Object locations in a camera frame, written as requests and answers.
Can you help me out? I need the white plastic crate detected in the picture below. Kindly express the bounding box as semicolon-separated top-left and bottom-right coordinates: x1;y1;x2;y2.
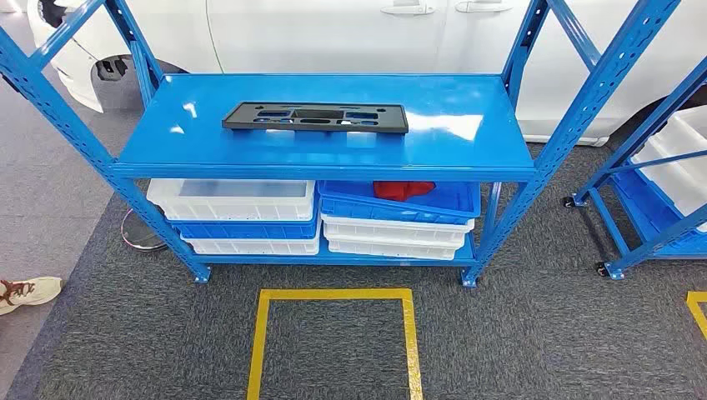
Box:
323;237;462;262
320;213;475;247
147;178;317;223
631;104;707;233
181;234;322;257

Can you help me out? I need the black plastic plate frame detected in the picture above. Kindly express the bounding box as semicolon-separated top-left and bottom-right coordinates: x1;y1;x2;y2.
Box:
222;101;410;135

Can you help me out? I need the round metal floor base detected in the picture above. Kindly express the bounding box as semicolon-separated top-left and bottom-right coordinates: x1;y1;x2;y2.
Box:
120;208;168;253

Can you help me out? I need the blue metal shelf rack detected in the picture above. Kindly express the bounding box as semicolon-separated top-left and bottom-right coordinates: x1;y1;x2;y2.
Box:
0;0;683;289

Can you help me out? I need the red cloth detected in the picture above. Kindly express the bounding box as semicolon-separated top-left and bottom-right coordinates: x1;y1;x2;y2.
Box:
373;181;437;203

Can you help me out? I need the blue metal rack with castors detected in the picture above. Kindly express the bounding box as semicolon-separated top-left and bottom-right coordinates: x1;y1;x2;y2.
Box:
563;55;707;281

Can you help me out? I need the person's foot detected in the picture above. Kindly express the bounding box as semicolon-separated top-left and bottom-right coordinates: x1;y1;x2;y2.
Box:
0;276;63;317

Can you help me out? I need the white car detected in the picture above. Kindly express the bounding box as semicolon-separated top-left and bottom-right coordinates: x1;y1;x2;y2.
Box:
26;0;707;148

